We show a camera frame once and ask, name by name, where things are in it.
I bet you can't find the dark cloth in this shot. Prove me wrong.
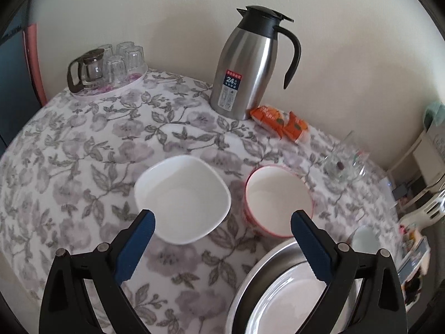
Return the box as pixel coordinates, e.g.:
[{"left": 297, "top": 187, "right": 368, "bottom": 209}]
[{"left": 403, "top": 271, "right": 424, "bottom": 307}]

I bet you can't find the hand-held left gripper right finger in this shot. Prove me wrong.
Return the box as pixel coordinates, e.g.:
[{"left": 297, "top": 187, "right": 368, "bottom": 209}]
[{"left": 291, "top": 209, "right": 407, "bottom": 334}]

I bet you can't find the black-rimmed yellow flower plate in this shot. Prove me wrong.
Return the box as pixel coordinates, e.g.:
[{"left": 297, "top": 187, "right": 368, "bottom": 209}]
[{"left": 245, "top": 268, "right": 359, "bottom": 334}]

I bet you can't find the stainless steel basin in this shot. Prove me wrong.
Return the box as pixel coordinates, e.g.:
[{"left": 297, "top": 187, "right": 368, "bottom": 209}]
[{"left": 229, "top": 238, "right": 365, "bottom": 334}]

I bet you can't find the teal cloth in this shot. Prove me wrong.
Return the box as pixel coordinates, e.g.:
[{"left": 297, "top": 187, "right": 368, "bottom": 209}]
[{"left": 423, "top": 100, "right": 445, "bottom": 126}]

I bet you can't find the strawberry print bowl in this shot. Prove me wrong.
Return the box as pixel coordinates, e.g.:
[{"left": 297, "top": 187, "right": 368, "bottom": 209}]
[{"left": 244, "top": 165, "right": 314, "bottom": 239}]

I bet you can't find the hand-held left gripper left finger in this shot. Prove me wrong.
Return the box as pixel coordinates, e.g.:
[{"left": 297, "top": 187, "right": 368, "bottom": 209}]
[{"left": 38, "top": 209, "right": 156, "bottom": 334}]

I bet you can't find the white cup tray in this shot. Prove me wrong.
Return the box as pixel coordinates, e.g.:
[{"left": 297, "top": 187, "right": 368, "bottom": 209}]
[{"left": 71, "top": 64, "right": 148, "bottom": 98}]

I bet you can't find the white shelf unit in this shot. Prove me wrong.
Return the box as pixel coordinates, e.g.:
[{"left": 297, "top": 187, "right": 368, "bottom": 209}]
[{"left": 386, "top": 125, "right": 445, "bottom": 190}]

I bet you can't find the clear glass mug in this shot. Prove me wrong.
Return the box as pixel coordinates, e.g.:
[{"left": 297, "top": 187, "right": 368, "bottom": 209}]
[{"left": 323, "top": 130, "right": 368, "bottom": 184}]

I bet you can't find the smartphone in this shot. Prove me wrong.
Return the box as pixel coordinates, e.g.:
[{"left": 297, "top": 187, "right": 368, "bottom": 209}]
[{"left": 398, "top": 237, "right": 431, "bottom": 286}]

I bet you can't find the white power strip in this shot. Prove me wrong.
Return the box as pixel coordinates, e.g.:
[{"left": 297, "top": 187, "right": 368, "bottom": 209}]
[{"left": 380, "top": 177, "right": 397, "bottom": 202}]

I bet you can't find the orange snack packet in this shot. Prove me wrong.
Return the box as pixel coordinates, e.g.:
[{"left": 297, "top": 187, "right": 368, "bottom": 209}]
[
  {"left": 282, "top": 111, "right": 311, "bottom": 144},
  {"left": 249, "top": 105, "right": 291, "bottom": 137}
]

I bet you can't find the glass teapot black handle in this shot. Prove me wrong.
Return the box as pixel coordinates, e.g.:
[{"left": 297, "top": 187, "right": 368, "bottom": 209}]
[{"left": 67, "top": 49, "right": 107, "bottom": 93}]

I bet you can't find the stainless steel thermos jug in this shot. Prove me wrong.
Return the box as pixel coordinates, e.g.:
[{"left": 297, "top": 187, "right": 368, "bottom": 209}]
[{"left": 209, "top": 6, "right": 301, "bottom": 121}]

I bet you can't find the pink upright bar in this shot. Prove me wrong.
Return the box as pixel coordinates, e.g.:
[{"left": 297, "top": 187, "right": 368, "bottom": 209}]
[{"left": 23, "top": 24, "right": 46, "bottom": 107}]

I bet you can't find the white square bowl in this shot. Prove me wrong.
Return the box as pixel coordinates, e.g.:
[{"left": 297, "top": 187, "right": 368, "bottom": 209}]
[{"left": 134, "top": 155, "right": 232, "bottom": 245}]

